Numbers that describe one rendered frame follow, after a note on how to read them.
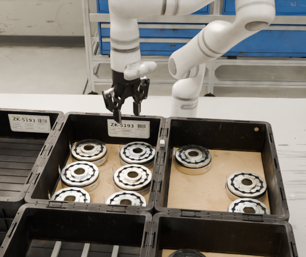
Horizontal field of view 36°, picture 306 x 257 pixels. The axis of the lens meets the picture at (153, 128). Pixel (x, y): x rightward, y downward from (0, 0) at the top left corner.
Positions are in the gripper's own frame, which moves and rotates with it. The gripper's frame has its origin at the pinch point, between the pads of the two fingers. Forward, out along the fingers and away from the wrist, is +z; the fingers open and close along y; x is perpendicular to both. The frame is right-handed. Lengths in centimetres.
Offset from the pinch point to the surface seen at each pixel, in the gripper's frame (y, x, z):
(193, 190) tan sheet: -6.7, 19.8, 17.0
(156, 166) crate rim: 2.5, 15.5, 7.0
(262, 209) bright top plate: -12.7, 37.8, 14.1
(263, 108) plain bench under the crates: -72, -9, 30
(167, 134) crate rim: -9.9, 4.9, 8.4
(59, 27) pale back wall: -115, -258, 84
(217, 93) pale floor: -161, -114, 100
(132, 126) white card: -6.7, -6.8, 10.2
